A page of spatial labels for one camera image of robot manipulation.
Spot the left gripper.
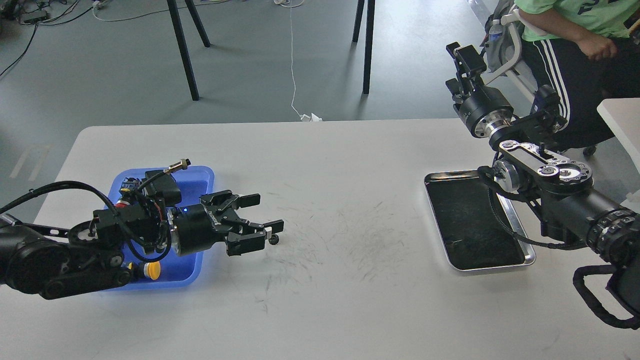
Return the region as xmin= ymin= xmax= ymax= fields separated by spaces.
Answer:
xmin=173 ymin=190 xmax=285 ymax=256

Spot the white cable on floor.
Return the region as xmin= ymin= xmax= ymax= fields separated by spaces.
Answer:
xmin=273 ymin=0 xmax=323 ymax=122

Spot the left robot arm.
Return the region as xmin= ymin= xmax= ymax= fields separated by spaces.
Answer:
xmin=1 ymin=159 xmax=284 ymax=300

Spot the blue plastic tray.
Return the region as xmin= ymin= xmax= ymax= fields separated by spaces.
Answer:
xmin=107 ymin=165 xmax=215 ymax=292

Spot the white side table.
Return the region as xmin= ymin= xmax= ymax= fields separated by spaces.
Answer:
xmin=597 ymin=97 xmax=640 ymax=170

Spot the metal tray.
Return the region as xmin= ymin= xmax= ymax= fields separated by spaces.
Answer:
xmin=423 ymin=170 xmax=537 ymax=274

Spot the black table leg right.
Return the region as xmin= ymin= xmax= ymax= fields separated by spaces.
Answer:
xmin=352 ymin=0 xmax=376 ymax=95

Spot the white office chair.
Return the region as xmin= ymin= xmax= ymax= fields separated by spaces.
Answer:
xmin=484 ymin=0 xmax=544 ymax=87

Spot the black table leg left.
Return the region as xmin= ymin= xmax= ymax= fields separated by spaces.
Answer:
xmin=166 ymin=0 xmax=211 ymax=101

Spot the yellow push button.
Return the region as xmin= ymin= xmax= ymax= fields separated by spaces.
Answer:
xmin=125 ymin=261 xmax=162 ymax=281

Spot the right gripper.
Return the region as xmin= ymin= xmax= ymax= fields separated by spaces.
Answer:
xmin=445 ymin=42 xmax=514 ymax=139

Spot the seated person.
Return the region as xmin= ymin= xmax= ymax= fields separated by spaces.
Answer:
xmin=514 ymin=0 xmax=640 ymax=150

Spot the blue black switch block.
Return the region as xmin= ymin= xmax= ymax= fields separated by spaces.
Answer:
xmin=119 ymin=177 xmax=142 ymax=197

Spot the black table leg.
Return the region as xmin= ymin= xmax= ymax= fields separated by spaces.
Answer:
xmin=166 ymin=0 xmax=211 ymax=101
xmin=352 ymin=0 xmax=376 ymax=95

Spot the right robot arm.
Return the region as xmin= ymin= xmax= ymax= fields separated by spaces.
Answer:
xmin=446 ymin=42 xmax=640 ymax=330

